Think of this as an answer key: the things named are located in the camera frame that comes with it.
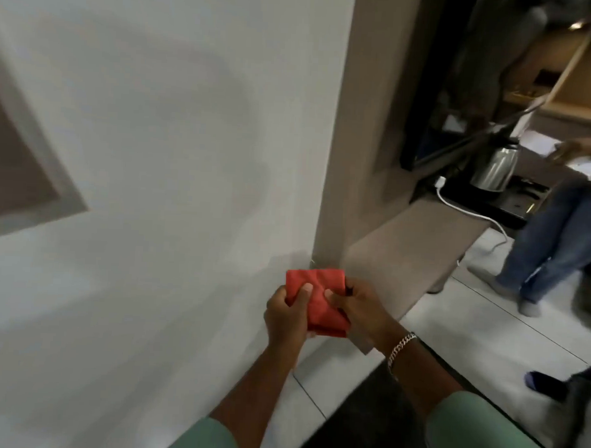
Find person's left hand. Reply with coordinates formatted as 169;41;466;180
262;281;315;363

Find person's right hand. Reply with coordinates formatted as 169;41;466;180
321;277;397;353

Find red cloth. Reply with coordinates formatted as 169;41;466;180
283;266;354;339

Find person's right forearm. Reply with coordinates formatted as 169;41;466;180
376;333;577;448

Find person's left forearm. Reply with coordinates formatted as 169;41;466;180
161;340;302;448

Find black tray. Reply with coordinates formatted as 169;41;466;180
440;172;552;232

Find steel electric kettle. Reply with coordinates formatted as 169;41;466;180
469;136;521;194

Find black television screen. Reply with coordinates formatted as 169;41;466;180
400;0;553;177

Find white papers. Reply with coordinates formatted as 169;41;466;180
517;130;591;182

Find wooden shelf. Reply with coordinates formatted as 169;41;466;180
500;16;591;128

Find silver chain bracelet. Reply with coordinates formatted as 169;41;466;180
386;331;418;379

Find white power cable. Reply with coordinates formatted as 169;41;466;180
433;186;515;271

